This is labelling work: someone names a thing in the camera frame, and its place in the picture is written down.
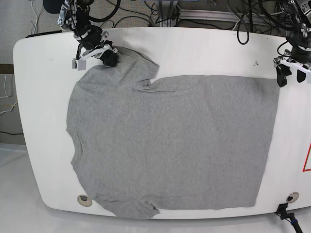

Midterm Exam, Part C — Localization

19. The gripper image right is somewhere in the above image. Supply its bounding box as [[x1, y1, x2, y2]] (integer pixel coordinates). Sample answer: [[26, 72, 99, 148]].
[[274, 43, 311, 87]]

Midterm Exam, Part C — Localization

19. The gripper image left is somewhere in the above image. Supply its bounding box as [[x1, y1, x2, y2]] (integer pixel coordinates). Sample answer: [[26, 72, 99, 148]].
[[74, 25, 119, 67]]

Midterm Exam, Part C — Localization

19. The grey t-shirt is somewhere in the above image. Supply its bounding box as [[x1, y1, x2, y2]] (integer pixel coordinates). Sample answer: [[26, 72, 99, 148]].
[[67, 48, 279, 219]]

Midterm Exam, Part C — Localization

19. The black flat bar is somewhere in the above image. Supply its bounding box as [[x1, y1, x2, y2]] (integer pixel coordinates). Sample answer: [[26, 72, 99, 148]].
[[26, 30, 62, 38]]

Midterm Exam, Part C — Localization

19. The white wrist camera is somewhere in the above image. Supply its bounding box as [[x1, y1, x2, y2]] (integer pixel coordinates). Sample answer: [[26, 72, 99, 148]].
[[72, 58, 86, 71], [306, 72, 311, 84]]

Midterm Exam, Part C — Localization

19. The aluminium frame rail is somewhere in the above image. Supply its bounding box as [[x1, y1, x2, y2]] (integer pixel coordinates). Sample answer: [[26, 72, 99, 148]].
[[179, 9, 271, 25]]

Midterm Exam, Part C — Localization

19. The white cable on floor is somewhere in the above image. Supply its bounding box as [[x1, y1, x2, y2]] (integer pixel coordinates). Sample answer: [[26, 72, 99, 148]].
[[30, 0, 39, 34]]

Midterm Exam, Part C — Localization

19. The black clamp with cable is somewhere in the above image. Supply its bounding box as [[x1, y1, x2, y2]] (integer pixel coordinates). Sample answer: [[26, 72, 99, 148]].
[[275, 203, 303, 233]]

